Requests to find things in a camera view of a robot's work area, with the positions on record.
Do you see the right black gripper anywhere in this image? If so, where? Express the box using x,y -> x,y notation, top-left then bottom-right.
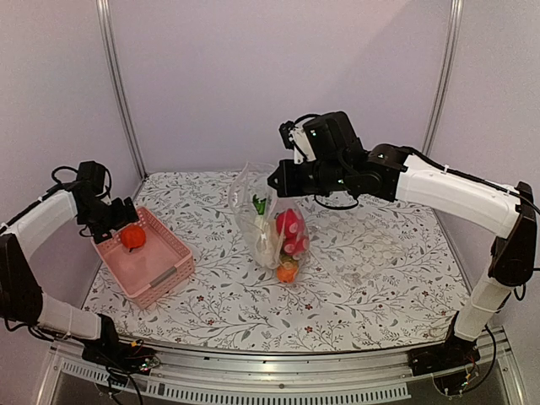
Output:
267,159 -> 349,197

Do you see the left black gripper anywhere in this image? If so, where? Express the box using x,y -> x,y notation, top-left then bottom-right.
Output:
80,197 -> 140,244

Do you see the red apple toy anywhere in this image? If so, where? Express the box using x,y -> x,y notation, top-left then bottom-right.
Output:
276,208 -> 305,239

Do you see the clear zip top bag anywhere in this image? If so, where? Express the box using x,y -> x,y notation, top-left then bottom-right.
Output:
228,162 -> 310,284

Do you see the white garlic toy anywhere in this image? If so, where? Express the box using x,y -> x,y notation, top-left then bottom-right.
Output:
250,194 -> 281,268

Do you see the orange green papaya toy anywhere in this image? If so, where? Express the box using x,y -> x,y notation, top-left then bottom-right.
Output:
277,262 -> 299,284

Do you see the orange red mango toy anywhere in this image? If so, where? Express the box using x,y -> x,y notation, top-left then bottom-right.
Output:
281,236 -> 309,257

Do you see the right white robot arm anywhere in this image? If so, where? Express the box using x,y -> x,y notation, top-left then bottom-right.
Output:
267,111 -> 539,375

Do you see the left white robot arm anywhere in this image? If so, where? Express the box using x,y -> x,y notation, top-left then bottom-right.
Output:
1,160 -> 138,366

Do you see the pink plastic basket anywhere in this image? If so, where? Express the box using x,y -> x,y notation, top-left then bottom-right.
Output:
94,207 -> 195,309

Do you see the floral tablecloth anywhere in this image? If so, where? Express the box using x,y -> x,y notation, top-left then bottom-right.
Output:
84,172 -> 468,352

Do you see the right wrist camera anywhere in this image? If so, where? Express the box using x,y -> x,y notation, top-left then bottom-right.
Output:
278,121 -> 316,165

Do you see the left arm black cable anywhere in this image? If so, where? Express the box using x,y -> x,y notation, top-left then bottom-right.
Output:
51,165 -> 113,199

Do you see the right aluminium frame post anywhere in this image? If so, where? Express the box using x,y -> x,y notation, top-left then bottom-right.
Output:
421,0 -> 464,156

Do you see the aluminium frame post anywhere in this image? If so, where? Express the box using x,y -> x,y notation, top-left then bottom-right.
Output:
96,0 -> 148,181
421,0 -> 464,156

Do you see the front aluminium rail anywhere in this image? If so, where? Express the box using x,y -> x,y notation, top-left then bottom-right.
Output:
38,328 -> 529,404

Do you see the left aluminium frame post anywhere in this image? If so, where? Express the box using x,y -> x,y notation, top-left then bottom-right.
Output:
96,0 -> 148,181

